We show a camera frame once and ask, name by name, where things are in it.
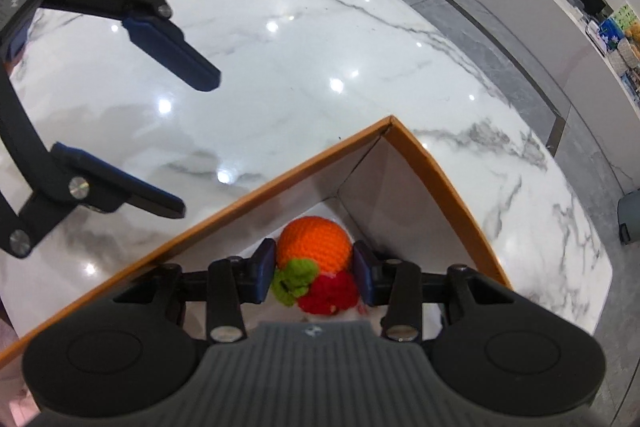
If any grey trash bin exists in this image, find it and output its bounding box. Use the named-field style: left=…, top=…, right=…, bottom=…
left=617, top=190, right=640, bottom=245

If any orange cardboard shoe box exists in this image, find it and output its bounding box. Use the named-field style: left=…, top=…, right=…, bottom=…
left=0, top=114, right=514, bottom=373

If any orange crochet fruit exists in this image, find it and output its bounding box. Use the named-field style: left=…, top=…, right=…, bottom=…
left=271, top=216, right=360, bottom=317

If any white tv console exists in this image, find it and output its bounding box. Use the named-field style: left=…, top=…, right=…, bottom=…
left=476, top=0, right=639, bottom=192

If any brown teddy bear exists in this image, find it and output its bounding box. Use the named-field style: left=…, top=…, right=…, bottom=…
left=625, top=20, right=640, bottom=51

